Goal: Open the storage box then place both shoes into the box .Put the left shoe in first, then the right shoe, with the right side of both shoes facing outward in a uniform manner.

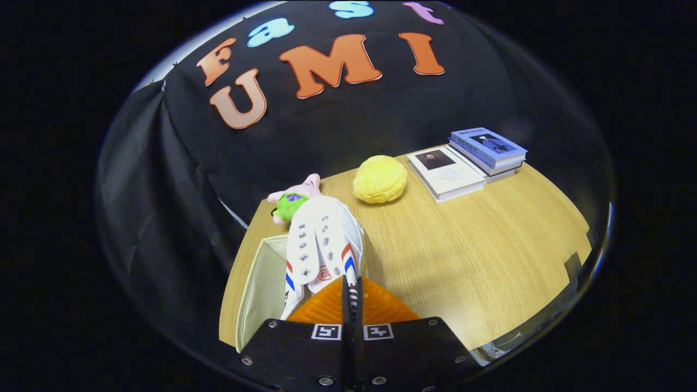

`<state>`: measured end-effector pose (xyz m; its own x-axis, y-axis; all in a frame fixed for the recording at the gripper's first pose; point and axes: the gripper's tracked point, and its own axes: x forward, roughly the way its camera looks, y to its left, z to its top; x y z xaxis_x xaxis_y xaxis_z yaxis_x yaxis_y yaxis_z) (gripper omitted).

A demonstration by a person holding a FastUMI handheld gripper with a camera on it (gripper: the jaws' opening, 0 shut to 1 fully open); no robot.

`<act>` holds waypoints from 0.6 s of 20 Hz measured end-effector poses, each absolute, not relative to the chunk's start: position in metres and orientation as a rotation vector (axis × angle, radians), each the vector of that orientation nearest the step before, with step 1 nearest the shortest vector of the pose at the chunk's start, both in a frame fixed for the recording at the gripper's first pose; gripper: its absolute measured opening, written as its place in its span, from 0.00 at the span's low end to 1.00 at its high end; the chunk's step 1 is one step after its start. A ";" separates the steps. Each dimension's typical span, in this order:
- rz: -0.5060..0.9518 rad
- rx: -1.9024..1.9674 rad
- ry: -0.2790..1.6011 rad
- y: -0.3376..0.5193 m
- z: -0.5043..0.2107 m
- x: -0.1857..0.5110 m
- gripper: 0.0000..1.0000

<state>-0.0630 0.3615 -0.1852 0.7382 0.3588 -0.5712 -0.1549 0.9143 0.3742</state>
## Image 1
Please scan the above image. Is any blue book with figure cover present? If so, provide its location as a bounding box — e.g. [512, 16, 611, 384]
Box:
[451, 127, 528, 165]

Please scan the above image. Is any white striped shoe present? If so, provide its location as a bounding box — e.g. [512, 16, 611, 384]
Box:
[279, 195, 366, 322]

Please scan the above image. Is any pink starfish plush toy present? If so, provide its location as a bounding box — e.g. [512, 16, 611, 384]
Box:
[267, 173, 323, 225]

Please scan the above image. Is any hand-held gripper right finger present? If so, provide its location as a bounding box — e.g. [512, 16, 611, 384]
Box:
[348, 276, 480, 392]

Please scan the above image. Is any yellow round plush cushion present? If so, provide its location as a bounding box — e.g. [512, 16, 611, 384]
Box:
[352, 155, 408, 205]

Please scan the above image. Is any white book with portrait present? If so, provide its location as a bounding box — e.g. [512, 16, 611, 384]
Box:
[407, 147, 486, 203]

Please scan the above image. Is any beige fabric storage box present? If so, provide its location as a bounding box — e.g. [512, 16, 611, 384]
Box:
[235, 234, 292, 353]

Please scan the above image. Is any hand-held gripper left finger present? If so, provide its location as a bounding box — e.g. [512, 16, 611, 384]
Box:
[234, 276, 354, 392]

